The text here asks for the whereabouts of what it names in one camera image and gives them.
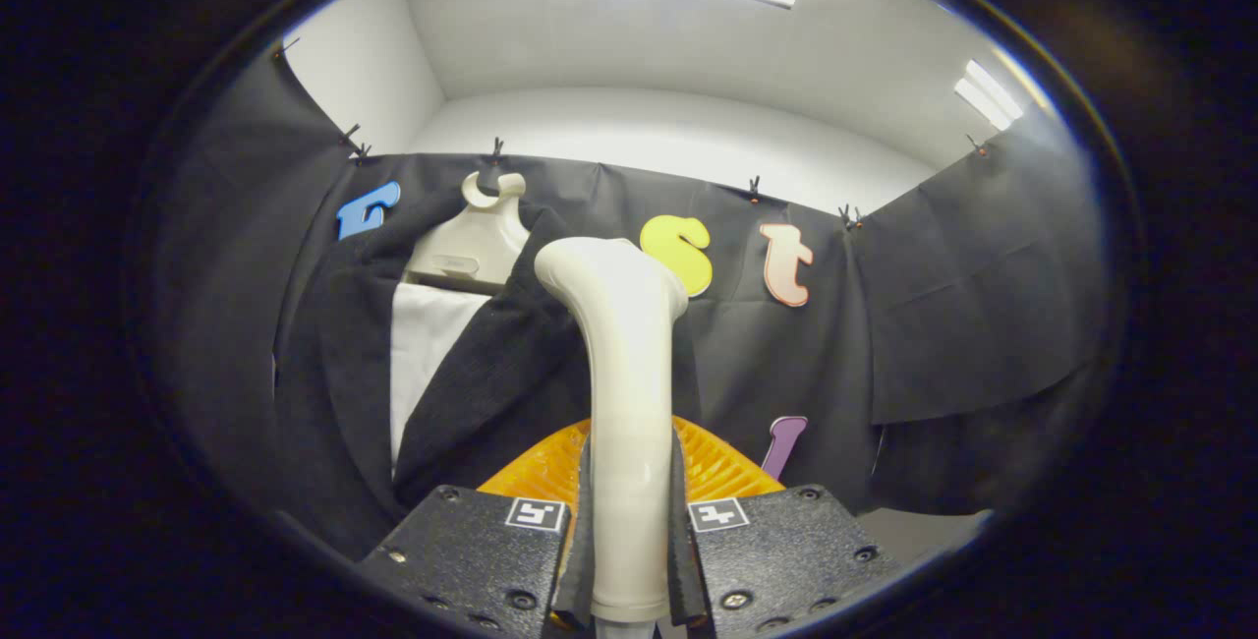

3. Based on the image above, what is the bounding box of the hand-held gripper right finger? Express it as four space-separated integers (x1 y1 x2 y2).
670 415 900 639

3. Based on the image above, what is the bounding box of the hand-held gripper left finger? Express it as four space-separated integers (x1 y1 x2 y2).
356 420 597 639

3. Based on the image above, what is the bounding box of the black suit jacket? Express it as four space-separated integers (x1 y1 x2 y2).
273 195 704 561

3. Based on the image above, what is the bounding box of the white shirt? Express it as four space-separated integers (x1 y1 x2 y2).
390 282 492 478

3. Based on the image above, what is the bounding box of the white garment steamer nozzle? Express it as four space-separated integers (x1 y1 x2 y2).
534 236 689 625

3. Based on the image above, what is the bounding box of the white steamer hanger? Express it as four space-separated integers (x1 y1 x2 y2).
403 172 532 296

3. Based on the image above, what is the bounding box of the black backdrop cloth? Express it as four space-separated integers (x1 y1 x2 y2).
147 39 1121 561

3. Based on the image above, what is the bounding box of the small ceiling light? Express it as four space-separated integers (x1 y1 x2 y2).
953 59 1025 132

